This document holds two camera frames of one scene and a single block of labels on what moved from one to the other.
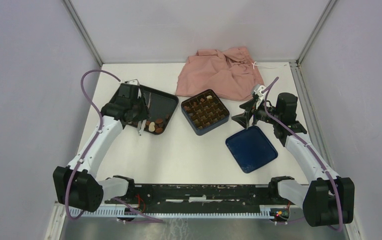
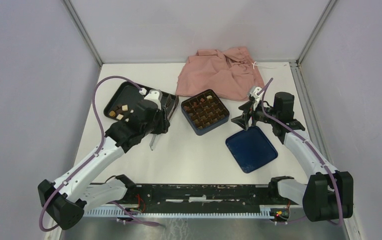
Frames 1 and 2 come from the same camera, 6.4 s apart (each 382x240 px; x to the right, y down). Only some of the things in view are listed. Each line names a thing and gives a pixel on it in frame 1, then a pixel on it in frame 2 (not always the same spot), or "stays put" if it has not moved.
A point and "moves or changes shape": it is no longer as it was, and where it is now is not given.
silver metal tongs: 141,124 moves or changes shape
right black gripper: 243,118 stays put
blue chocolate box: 204,111 stays put
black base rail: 203,198 stays put
